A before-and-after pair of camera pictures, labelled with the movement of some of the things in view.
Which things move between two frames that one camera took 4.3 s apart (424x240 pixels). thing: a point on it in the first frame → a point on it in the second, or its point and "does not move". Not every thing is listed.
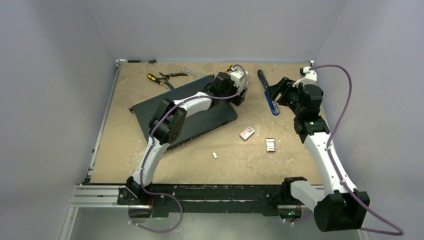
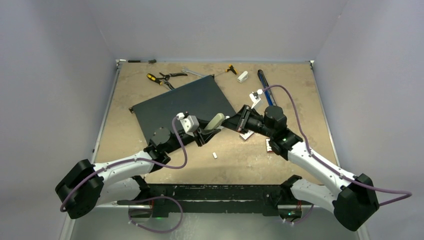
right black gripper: (289, 89) → (239, 122)
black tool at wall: (149, 61) does not move
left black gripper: (238, 99) → (206, 134)
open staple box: (270, 144) does not move
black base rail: (259, 199) does not move
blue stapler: (272, 103) does not move
